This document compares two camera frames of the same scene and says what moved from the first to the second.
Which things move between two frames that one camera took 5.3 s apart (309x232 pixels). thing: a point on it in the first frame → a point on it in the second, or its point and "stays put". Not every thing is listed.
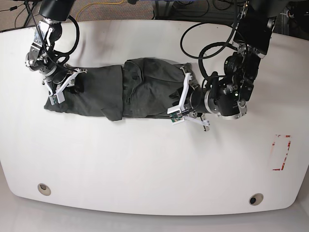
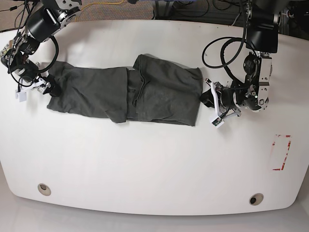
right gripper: [189, 99] → [225, 99]
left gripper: [58, 79] → [45, 84]
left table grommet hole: [44, 189] stays put
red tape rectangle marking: [273, 144] stays put
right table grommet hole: [255, 199] stays put
